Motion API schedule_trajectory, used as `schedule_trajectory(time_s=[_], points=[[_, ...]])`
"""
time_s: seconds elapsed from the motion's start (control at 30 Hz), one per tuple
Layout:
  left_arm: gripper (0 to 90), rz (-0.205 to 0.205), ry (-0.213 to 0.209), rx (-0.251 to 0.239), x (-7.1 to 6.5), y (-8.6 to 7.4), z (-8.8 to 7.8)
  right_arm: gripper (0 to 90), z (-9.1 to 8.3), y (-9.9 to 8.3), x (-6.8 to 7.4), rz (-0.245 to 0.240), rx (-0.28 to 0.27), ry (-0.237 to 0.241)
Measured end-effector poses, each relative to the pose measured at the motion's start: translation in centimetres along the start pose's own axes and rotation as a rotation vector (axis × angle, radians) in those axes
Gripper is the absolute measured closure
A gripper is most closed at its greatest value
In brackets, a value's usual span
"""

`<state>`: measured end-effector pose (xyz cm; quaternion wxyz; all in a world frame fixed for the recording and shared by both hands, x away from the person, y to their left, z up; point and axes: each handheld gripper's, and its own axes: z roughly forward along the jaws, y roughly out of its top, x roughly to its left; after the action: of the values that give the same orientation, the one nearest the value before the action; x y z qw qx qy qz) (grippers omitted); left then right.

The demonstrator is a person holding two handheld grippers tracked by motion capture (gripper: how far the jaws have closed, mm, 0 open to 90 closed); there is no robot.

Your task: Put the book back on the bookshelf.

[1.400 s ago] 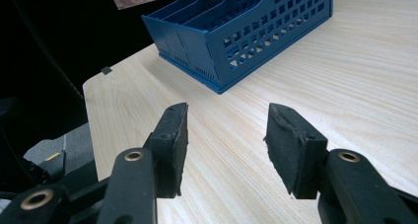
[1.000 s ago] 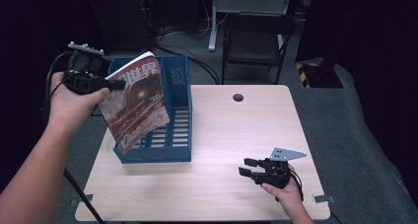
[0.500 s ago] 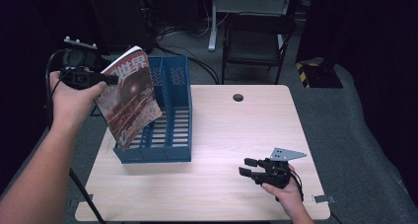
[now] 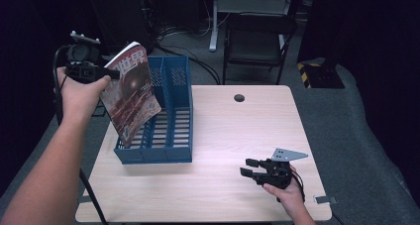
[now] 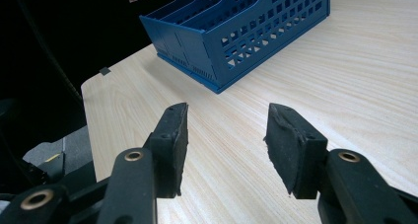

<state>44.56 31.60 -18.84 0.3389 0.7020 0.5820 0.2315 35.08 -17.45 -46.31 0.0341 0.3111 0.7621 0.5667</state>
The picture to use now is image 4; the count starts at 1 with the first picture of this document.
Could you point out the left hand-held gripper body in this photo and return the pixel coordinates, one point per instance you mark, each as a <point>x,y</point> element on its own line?
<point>82,61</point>

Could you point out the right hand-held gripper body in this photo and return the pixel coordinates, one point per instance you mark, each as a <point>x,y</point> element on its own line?
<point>277,173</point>

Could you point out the red illustrated magazine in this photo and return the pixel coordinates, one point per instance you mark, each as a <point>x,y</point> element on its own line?
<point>132,96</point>

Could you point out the blue plastic file rack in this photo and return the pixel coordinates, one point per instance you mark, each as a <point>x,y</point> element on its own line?
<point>178,119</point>

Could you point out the person's right hand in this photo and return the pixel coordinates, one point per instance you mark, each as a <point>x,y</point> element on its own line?
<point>290,197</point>

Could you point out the person's left hand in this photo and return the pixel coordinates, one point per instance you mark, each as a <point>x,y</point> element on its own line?
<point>79,97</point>

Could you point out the dark cabinet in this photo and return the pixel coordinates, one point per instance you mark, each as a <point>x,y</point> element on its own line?
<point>122,20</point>

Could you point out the black yellow striped stand base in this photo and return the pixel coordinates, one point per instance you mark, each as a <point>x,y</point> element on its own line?
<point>322,76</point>

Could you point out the black folding chair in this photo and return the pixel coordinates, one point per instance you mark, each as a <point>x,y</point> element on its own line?
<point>256,45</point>

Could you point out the white metal desk frame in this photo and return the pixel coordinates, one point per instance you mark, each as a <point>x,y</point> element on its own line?
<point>214,26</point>

